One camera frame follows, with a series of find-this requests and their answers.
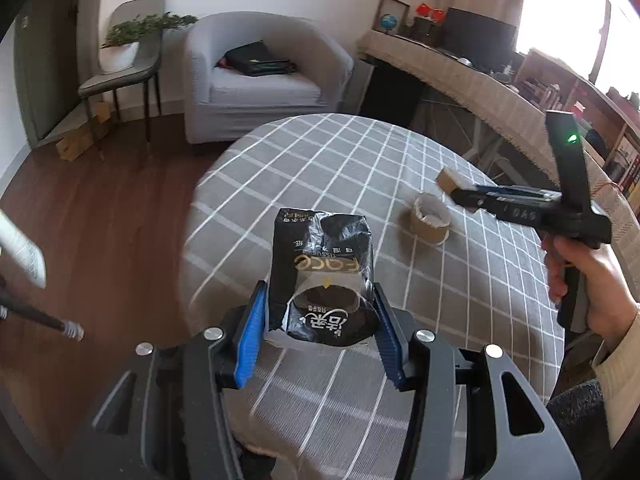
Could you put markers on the person's right hand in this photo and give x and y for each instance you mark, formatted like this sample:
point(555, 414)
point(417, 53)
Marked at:
point(605, 290)

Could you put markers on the small cardboard piece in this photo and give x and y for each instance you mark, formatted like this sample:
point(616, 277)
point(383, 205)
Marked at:
point(447, 178)

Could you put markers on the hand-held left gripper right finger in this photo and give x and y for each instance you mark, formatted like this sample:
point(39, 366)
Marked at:
point(390, 340)

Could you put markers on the grey checked tablecloth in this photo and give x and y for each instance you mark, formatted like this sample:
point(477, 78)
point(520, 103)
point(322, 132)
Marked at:
point(350, 170)

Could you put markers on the black bag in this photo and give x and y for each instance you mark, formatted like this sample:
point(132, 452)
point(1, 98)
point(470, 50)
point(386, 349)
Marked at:
point(255, 60)

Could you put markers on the white metal rack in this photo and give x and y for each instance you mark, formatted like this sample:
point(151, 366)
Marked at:
point(475, 140)

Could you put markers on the wooden bookshelf with books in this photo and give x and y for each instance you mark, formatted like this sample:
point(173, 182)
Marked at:
point(625, 155)

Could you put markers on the small red flag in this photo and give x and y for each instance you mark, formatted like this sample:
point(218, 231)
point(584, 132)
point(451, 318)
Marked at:
point(422, 8)
point(436, 12)

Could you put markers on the potted green plant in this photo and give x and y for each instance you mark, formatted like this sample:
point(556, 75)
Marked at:
point(119, 57)

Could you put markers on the grey armchair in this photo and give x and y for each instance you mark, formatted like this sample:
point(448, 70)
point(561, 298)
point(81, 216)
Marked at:
point(260, 90)

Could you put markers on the cardboard box on floor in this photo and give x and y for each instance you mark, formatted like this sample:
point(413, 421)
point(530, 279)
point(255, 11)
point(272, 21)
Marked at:
point(75, 142)

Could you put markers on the black monitor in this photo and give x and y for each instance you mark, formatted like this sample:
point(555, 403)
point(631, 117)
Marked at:
point(480, 40)

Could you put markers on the brown tape roll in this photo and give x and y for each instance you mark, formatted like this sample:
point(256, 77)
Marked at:
point(425, 225)

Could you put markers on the wooden picture frame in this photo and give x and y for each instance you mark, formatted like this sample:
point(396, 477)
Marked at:
point(401, 10)

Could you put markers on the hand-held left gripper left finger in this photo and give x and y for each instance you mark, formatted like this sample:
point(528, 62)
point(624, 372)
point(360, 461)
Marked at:
point(250, 340)

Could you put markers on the grey dining chair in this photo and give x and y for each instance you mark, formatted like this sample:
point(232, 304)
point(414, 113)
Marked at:
point(125, 72)

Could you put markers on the dark wooden box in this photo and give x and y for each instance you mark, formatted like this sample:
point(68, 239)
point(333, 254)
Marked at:
point(425, 30)

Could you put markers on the grey door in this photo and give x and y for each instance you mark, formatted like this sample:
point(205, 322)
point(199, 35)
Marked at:
point(45, 70)

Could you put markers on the person's right forearm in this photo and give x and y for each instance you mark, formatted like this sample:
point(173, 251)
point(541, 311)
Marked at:
point(622, 385)

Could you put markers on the black tissue pack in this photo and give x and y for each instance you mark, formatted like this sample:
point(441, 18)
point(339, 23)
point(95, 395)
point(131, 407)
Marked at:
point(320, 260)

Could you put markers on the small blue globe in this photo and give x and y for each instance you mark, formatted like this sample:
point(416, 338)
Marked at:
point(387, 22)

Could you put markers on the white panel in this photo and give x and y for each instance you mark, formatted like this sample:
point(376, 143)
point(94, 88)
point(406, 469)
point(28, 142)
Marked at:
point(360, 85)

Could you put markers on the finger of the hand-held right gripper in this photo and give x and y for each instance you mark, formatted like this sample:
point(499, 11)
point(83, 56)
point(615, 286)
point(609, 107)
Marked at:
point(515, 191)
point(475, 201)

